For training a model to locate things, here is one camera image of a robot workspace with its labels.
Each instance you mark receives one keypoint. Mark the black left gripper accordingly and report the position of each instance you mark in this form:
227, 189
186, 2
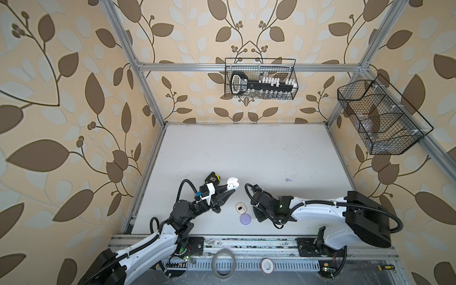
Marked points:
217, 202

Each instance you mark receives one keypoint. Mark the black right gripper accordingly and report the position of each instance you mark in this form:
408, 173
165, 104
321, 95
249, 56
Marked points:
257, 215

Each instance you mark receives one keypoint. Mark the white earbud charging case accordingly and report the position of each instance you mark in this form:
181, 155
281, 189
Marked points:
232, 183

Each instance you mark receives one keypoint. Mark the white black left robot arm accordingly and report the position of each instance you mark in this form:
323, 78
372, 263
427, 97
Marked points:
123, 267

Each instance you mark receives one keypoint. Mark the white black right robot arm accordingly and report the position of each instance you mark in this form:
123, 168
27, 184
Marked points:
342, 221

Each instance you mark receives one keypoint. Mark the black yellow tape measure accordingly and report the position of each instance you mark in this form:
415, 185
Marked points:
213, 178

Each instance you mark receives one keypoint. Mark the purple round disc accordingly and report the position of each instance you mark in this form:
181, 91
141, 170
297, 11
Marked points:
245, 219

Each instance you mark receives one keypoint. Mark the grey tape roll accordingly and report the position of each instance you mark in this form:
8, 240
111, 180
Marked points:
224, 264

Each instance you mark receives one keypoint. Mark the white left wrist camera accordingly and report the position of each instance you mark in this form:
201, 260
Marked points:
205, 192

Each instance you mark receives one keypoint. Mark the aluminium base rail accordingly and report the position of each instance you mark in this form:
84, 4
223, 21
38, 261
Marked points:
289, 253

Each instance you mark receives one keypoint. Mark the black socket set rail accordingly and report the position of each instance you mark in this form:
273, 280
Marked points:
260, 85

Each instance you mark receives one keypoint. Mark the wire basket with socket set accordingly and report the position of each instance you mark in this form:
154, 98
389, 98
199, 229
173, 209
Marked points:
279, 67

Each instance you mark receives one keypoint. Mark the yellow handled screwdriver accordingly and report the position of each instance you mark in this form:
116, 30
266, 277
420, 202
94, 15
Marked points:
387, 267

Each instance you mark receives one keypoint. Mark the empty black wire basket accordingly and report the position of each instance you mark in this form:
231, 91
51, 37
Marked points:
386, 121

